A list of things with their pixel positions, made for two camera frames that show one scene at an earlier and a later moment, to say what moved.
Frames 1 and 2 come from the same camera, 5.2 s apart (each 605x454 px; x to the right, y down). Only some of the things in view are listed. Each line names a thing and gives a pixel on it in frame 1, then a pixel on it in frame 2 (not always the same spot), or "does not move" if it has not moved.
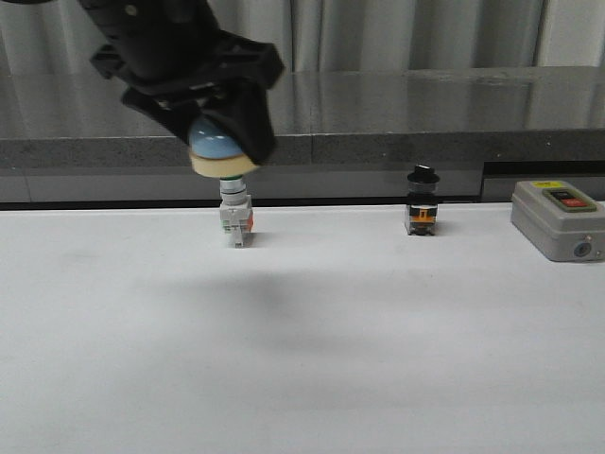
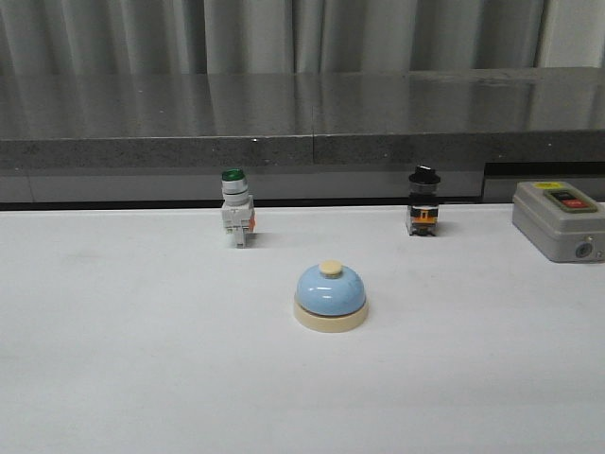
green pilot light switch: (235, 210) does not move
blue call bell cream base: (214, 152) → (330, 299)
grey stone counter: (343, 135) does not move
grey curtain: (47, 37) does not move
